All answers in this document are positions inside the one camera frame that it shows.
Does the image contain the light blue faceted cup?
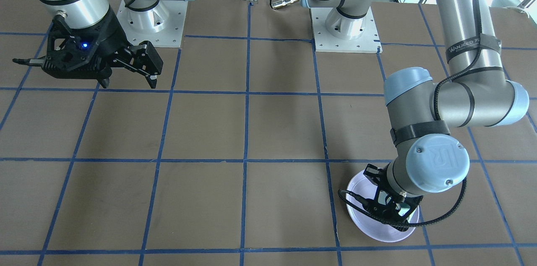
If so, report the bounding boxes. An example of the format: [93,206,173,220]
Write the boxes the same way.
[396,202,416,219]

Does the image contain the lilac plate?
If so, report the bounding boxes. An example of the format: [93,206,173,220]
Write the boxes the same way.
[347,172,420,243]

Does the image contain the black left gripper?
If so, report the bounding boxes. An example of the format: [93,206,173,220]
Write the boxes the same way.
[363,164,423,232]

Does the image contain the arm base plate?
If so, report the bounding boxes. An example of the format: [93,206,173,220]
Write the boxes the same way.
[310,8,383,54]
[117,0,188,48]

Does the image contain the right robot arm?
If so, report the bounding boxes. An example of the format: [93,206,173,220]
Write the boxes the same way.
[13,0,194,89]

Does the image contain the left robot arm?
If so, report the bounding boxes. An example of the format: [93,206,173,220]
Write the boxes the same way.
[338,0,529,232]

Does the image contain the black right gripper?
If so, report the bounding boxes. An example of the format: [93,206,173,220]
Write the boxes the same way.
[42,8,164,89]

